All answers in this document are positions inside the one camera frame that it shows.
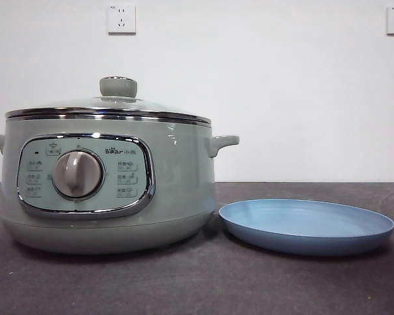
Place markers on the glass lid with green knob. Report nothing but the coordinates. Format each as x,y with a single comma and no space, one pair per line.
118,87

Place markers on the pale green electric steamer pot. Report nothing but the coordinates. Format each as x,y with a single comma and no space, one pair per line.
170,170

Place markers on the blue plate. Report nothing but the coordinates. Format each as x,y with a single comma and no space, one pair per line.
302,226

